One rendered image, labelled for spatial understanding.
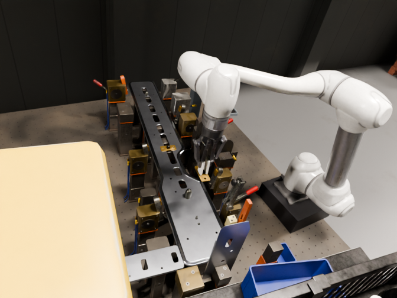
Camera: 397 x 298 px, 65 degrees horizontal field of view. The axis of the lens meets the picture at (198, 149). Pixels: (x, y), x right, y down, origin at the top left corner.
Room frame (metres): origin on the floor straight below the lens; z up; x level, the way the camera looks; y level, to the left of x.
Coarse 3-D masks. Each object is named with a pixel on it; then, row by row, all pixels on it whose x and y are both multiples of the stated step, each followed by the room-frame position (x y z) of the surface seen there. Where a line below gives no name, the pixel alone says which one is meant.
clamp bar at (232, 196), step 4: (232, 180) 0.91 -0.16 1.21; (236, 180) 0.92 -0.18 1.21; (240, 180) 0.92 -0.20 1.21; (244, 180) 0.93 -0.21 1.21; (232, 184) 0.90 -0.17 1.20; (236, 184) 0.93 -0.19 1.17; (240, 184) 0.90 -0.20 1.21; (244, 184) 0.91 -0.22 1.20; (232, 188) 0.92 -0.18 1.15; (236, 188) 0.92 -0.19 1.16; (240, 188) 0.90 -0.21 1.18; (232, 192) 0.92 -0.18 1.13; (236, 192) 0.90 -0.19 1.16; (228, 196) 0.92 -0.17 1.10; (232, 196) 0.90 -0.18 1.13; (236, 196) 0.90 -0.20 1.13; (224, 200) 0.92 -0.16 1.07; (228, 200) 0.92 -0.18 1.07; (232, 200) 0.90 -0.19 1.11; (228, 204) 0.90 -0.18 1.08; (232, 204) 0.90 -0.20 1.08
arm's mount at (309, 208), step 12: (276, 180) 1.40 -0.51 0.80; (264, 192) 1.32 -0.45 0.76; (276, 192) 1.30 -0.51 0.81; (276, 204) 1.23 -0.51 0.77; (288, 204) 1.22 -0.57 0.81; (300, 204) 1.23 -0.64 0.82; (312, 204) 1.25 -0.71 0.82; (276, 216) 1.20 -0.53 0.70; (288, 216) 1.15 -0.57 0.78; (300, 216) 1.14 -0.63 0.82; (312, 216) 1.18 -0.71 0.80; (324, 216) 1.27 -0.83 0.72; (288, 228) 1.12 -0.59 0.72; (300, 228) 1.15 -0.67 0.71
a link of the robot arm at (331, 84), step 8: (320, 72) 1.20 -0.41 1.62; (328, 72) 1.21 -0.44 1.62; (336, 72) 1.24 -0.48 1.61; (328, 80) 1.17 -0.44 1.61; (336, 80) 1.16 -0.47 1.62; (328, 88) 1.15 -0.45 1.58; (336, 88) 1.13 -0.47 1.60; (320, 96) 1.15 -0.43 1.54; (328, 96) 1.13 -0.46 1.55; (328, 104) 1.15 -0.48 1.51
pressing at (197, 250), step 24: (144, 96) 1.70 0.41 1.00; (144, 120) 1.46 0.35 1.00; (168, 120) 1.51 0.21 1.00; (168, 168) 1.11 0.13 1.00; (168, 192) 0.96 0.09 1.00; (192, 192) 0.99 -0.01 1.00; (168, 216) 0.83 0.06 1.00; (192, 216) 0.85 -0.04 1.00; (216, 216) 0.87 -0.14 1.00; (192, 240) 0.73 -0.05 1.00; (216, 240) 0.76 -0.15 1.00; (192, 264) 0.63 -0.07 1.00
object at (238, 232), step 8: (232, 224) 0.60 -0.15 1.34; (240, 224) 0.61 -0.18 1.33; (248, 224) 0.62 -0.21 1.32; (224, 232) 0.59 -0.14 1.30; (232, 232) 0.60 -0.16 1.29; (240, 232) 0.62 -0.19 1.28; (248, 232) 0.63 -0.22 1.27; (224, 240) 0.59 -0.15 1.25; (232, 240) 0.61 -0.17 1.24; (240, 240) 0.62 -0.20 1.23; (216, 248) 0.58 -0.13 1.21; (224, 248) 0.60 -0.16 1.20; (232, 248) 0.61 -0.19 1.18; (240, 248) 0.63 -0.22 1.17; (216, 256) 0.59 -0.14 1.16; (224, 256) 0.60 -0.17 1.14; (232, 256) 0.62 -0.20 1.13; (208, 264) 0.58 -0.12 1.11; (216, 264) 0.59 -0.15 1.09; (232, 264) 0.63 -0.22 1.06; (208, 272) 0.58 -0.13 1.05
